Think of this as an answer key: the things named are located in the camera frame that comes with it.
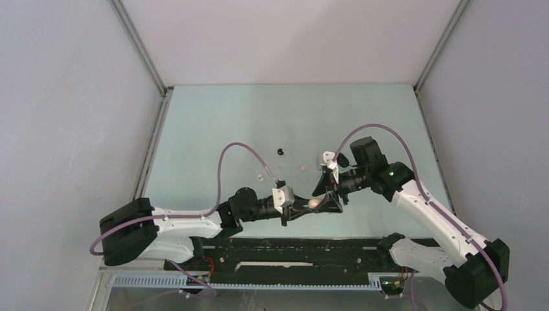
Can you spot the aluminium frame post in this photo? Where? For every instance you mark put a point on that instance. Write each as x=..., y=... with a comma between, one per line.
x=137, y=43
x=444, y=39

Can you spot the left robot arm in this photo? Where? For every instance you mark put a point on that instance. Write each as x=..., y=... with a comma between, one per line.
x=139, y=230

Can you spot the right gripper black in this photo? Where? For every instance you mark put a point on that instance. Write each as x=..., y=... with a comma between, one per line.
x=330, y=203

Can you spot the left aluminium frame post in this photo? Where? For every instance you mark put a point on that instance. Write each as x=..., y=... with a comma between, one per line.
x=137, y=43

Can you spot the right aluminium frame post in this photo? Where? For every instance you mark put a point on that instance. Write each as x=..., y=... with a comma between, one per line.
x=444, y=39

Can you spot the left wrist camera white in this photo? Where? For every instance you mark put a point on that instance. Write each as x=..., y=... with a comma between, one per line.
x=283, y=197

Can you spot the pink earbud charging case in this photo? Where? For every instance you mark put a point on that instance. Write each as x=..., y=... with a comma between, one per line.
x=314, y=203

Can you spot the black earbud charging case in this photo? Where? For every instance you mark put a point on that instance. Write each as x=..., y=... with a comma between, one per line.
x=343, y=161

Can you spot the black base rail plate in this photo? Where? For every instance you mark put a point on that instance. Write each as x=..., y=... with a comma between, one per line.
x=289, y=262

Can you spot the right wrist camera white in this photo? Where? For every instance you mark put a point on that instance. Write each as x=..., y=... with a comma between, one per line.
x=329, y=160

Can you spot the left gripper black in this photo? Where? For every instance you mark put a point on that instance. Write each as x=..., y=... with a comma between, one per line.
x=299, y=208

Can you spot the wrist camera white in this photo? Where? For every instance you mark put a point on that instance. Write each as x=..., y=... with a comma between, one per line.
x=283, y=197
x=329, y=160

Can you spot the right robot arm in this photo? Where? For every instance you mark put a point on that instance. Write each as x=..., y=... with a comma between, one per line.
x=470, y=266

